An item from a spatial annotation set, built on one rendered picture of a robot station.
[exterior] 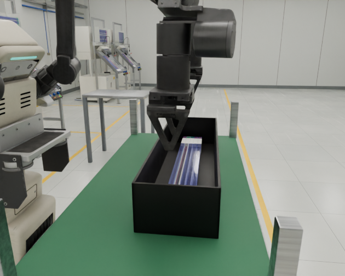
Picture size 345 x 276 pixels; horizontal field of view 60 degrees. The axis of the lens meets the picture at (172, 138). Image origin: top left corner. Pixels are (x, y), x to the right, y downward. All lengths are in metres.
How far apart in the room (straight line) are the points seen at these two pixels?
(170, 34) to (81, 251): 0.42
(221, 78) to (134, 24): 3.24
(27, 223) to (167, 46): 0.74
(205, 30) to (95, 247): 0.43
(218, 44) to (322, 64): 10.04
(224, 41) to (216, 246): 0.37
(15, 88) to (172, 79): 0.60
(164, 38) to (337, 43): 10.16
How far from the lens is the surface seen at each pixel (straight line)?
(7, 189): 0.93
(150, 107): 0.47
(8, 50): 0.88
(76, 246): 0.63
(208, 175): 0.86
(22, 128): 1.00
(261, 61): 10.03
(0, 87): 0.77
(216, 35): 0.47
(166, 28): 0.49
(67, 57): 1.07
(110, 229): 0.66
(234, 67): 9.94
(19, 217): 1.08
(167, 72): 0.49
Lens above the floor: 1.32
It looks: 17 degrees down
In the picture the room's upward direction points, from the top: straight up
